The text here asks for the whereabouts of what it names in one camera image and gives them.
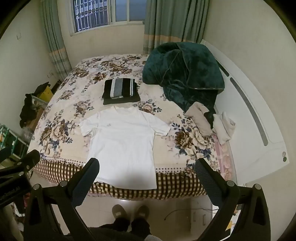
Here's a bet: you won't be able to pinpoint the yellow box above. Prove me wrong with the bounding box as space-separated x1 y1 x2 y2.
38 85 54 103

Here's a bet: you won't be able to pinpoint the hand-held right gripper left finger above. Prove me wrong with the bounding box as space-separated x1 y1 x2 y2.
23 158 102 241

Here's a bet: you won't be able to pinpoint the green storage crates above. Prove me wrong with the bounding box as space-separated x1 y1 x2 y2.
0 123 28 161

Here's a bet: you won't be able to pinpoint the black floor cable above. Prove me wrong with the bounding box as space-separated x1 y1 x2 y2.
164 208 219 221

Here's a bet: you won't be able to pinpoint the bed with floral sheet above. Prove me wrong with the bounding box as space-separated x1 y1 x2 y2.
27 54 233 200

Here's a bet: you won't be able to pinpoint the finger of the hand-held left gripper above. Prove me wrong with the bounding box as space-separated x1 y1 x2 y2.
0 149 41 179

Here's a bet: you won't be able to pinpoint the white bed headboard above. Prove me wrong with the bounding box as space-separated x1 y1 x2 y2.
201 39 287 184

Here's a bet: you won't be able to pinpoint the dark green plush blanket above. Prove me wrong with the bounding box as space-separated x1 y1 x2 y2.
142 42 225 129

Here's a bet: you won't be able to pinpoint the white crumpled cloth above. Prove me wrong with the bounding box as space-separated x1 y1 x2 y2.
212 112 236 145

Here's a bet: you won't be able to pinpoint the white t-shirt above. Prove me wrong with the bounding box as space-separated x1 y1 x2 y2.
79 105 171 190

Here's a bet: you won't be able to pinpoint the green curtain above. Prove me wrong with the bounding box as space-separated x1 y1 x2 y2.
143 0 210 55
39 0 72 80

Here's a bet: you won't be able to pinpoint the folded black striped clothes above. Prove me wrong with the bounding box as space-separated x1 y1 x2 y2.
102 78 141 105

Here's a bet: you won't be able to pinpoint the barred window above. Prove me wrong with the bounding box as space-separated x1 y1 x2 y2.
72 0 147 37

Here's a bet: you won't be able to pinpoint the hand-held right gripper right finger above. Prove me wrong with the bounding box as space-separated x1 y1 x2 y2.
194 159 272 241

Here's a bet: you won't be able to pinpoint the beige cloth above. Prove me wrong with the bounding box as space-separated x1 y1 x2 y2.
184 102 213 137

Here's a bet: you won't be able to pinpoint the grey slipper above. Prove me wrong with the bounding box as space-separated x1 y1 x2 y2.
112 204 128 219
136 205 150 219

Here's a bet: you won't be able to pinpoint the dark clothes pile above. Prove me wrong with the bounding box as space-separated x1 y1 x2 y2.
19 93 39 128

